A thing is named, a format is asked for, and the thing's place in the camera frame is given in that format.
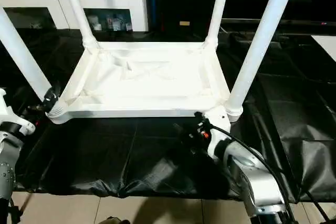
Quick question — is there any grey left robot leg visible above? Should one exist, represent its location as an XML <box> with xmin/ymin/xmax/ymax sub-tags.
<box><xmin>97</xmin><ymin>216</ymin><xmax>132</xmax><ymax>224</ymax></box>

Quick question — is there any black work mat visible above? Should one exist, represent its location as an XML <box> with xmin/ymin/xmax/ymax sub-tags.
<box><xmin>0</xmin><ymin>26</ymin><xmax>336</xmax><ymax>205</ymax></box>

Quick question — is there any white plastic table leg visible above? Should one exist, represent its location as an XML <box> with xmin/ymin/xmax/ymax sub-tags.
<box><xmin>225</xmin><ymin>0</ymin><xmax>301</xmax><ymax>123</ymax></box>
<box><xmin>0</xmin><ymin>6</ymin><xmax>67</xmax><ymax>123</ymax></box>
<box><xmin>58</xmin><ymin>0</ymin><xmax>100</xmax><ymax>51</ymax></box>
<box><xmin>203</xmin><ymin>0</ymin><xmax>233</xmax><ymax>51</ymax></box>

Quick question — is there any blue vertical panel edge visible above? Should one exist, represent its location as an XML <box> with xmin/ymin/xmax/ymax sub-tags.
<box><xmin>145</xmin><ymin>0</ymin><xmax>158</xmax><ymax>31</ymax></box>

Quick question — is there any white flat board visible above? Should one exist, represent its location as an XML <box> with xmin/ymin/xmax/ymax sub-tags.
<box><xmin>312</xmin><ymin>35</ymin><xmax>336</xmax><ymax>62</ymax></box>

